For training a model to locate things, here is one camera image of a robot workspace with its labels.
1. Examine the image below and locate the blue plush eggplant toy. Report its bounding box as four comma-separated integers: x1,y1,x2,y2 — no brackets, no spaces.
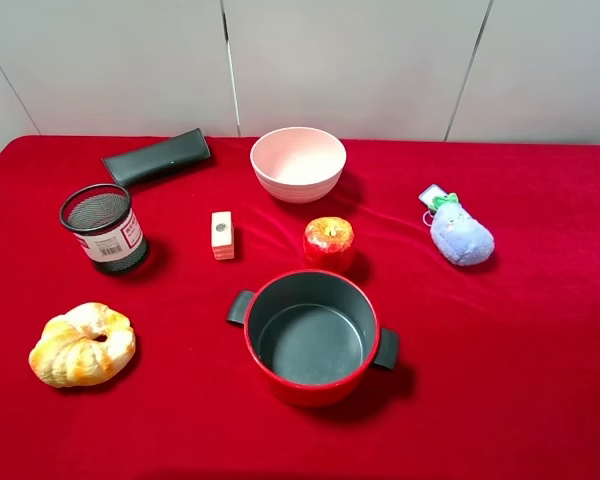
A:
419,184,495,266

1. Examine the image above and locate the red apple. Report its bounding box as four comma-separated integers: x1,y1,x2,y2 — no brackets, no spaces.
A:
303,217,355,273

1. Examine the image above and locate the pink ribbed bowl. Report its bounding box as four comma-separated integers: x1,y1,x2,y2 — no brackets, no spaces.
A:
250,127,347,204

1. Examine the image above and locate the small white pink block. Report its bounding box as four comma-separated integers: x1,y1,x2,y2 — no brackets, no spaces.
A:
211,211,234,260

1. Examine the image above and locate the red tablecloth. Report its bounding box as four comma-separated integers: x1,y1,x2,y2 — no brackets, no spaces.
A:
0,136,600,479

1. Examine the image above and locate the black glasses case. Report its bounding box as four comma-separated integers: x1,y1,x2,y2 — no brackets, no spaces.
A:
103,128,211,187

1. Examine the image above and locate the black mesh pen holder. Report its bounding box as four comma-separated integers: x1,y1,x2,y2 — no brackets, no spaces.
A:
59,183,149,275

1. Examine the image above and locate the peeled orange toy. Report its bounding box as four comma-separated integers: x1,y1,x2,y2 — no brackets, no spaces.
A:
28,302,136,388

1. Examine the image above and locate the red pot with black handles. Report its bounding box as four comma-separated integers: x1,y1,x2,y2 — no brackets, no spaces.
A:
226,270,399,408

